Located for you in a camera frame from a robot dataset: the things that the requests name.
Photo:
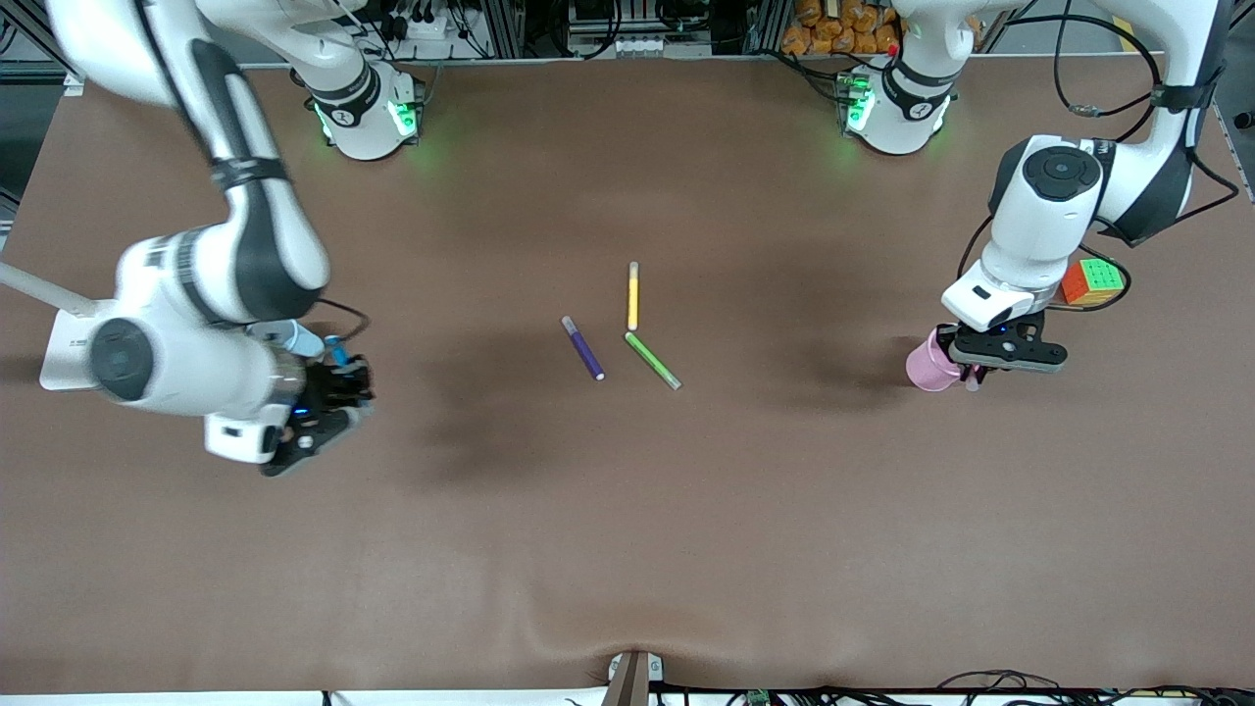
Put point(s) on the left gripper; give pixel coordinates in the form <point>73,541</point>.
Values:
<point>943,338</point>

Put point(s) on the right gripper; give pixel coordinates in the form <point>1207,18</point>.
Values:
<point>333,391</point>

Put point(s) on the blue marker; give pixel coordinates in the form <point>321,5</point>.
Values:
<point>338,351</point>

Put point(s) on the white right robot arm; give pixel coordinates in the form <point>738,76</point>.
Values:
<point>186,284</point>

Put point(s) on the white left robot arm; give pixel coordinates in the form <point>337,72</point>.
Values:
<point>1054,221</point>

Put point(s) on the pink plastic cup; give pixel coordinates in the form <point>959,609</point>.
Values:
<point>927,371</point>

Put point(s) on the light blue plastic cup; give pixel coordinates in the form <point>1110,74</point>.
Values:
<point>299,338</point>

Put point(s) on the colourful puzzle cube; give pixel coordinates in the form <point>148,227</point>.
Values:
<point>1096,282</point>

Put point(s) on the purple marker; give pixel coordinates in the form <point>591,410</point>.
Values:
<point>583,349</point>

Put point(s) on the yellow marker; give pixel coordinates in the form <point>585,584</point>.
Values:
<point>633,299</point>

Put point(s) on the green marker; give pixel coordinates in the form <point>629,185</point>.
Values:
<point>652,360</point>

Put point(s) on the bag of orange items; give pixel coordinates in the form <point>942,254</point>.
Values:
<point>843,29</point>

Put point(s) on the white power strip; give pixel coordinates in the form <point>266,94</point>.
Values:
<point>426,26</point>

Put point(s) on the metal table clamp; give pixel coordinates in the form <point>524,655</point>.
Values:
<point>632,679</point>

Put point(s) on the grey terminal strip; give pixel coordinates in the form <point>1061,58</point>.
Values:
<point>637,45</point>

